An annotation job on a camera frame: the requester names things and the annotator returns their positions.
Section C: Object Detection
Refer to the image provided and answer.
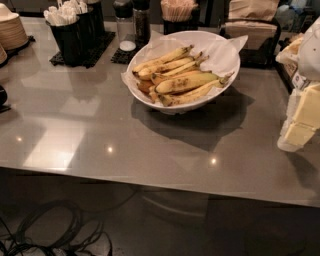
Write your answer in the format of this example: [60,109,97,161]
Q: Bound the black cup with white cutlery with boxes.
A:
[44,6,82,66]

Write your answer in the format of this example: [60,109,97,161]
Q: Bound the pepper grinder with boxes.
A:
[132,0,151,45]

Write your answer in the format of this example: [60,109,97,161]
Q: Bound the salt shaker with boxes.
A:
[113,0,136,52]

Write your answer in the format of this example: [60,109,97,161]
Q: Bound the orange-yellow middle banana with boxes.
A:
[137,80,154,93]

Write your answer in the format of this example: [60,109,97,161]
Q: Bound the black mat under shakers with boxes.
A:
[111,41,144,64]

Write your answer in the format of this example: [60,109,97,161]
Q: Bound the black cup behind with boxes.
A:
[78,0,105,50]

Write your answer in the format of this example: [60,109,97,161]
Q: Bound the front bottom banana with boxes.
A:
[159,80,225,107]

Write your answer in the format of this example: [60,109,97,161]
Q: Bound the black grid mat left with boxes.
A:
[49,30,117,69]

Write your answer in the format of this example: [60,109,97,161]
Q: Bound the black holder with wooden stirrers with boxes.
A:
[160,0,200,35]

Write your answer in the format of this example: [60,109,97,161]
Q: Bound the spotted banana with dark underside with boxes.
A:
[155,73,232,94]

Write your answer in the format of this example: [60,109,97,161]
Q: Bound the white bowl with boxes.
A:
[125,30,242,116]

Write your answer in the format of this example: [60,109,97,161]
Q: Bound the black object left edge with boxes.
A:
[0,85,11,113]

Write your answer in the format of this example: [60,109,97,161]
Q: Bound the white paper bowl liner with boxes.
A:
[121,31,248,103]

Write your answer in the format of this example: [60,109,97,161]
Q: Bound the black rack with sachets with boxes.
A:
[275,38,297,92]

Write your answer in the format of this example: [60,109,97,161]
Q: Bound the black cables on floor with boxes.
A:
[0,199,113,256]

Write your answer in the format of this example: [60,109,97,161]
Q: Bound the top spotted banana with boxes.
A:
[132,45,194,74]

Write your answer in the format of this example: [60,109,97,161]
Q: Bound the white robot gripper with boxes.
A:
[276,17,320,152]

